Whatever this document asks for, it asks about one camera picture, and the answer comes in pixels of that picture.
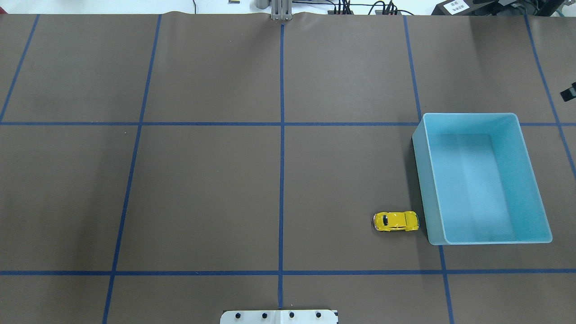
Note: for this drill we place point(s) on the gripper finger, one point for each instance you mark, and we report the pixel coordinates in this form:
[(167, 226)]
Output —
[(569, 93)]

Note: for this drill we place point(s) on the yellow beetle toy car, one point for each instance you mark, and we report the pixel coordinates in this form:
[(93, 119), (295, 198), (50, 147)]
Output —
[(393, 221)]

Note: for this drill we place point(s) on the light blue plastic bin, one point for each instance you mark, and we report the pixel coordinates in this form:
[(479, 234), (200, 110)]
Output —
[(476, 181)]

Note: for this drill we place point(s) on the black box with label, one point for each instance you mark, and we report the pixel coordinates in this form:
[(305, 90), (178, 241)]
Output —
[(456, 8)]

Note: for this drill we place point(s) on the aluminium frame post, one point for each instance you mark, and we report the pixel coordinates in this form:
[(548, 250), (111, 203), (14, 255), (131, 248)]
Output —
[(281, 10)]

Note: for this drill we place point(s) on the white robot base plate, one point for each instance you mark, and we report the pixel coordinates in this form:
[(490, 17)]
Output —
[(321, 316)]

